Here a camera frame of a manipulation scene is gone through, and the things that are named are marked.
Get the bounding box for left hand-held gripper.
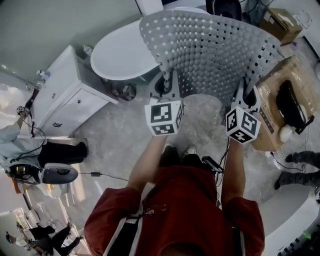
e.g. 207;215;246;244
144;71;185;137

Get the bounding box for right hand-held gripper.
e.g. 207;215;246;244
224;77;262;145

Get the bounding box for white oval bathtub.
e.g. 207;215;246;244
90;6;208;85

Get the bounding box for grey beaded bath mat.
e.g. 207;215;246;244
138;9;285;106

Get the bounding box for person's right forearm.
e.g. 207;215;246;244
220;139;247;209

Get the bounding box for person's left forearm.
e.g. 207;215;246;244
126;134;169;194

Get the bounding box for grey marble floor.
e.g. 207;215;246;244
14;24;320;241

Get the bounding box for person's black trousers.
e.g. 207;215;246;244
159;145;204;171

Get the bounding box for large cardboard box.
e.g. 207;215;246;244
250;55;320;153

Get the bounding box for person's right shoe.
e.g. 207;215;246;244
183;145;197;158

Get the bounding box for white round item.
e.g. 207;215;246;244
279;125;294;143

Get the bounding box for dark round bin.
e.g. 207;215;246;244
110;80;137;102

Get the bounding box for black item in box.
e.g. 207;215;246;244
275;80;315;134

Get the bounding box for white bathroom cabinet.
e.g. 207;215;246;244
30;44;120;139

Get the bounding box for person's red shirt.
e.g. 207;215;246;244
83;164;266;256

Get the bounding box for small cardboard box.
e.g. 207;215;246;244
259;7;304;46

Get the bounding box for black chair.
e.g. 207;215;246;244
205;0;243;21

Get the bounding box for chrome faucet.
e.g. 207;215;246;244
25;69;51;91

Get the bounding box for black box on cable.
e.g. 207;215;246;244
200;155;225;174

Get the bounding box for black power adapter cable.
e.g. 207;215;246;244
78;171;130;183

